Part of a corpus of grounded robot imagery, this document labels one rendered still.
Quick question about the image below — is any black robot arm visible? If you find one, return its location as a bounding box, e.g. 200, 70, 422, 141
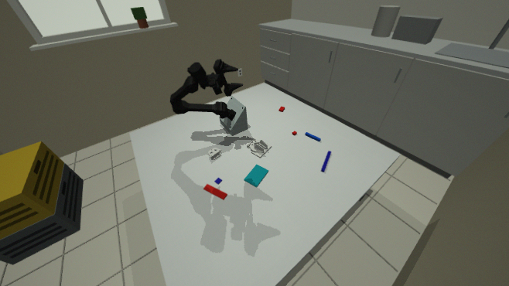
170, 63, 236, 121

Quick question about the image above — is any red flat bar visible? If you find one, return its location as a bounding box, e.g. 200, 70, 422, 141
203, 185, 227, 199

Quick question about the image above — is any teal flat plate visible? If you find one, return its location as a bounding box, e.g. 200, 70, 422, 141
244, 165, 268, 188

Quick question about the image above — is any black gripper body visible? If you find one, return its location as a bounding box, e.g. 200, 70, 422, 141
207, 59, 231, 97

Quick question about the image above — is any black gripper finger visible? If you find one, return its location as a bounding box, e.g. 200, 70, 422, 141
220, 61, 238, 74
229, 83, 243, 94

